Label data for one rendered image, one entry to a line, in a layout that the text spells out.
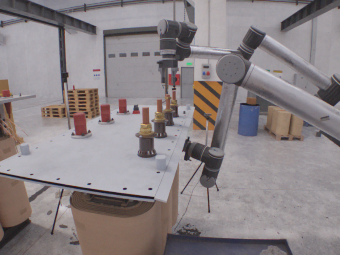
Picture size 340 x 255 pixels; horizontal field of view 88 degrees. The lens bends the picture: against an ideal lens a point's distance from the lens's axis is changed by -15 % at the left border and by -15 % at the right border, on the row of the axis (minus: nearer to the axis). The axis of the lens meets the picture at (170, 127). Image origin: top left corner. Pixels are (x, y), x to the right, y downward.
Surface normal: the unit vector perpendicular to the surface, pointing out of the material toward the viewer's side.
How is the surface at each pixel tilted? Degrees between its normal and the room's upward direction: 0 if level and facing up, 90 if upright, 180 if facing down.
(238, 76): 101
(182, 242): 0
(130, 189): 0
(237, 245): 0
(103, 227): 90
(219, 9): 90
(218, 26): 90
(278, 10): 90
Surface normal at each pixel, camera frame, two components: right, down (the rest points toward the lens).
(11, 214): 0.69, 0.18
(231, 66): -0.36, 0.33
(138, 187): 0.00, -0.97
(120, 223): -0.11, 0.25
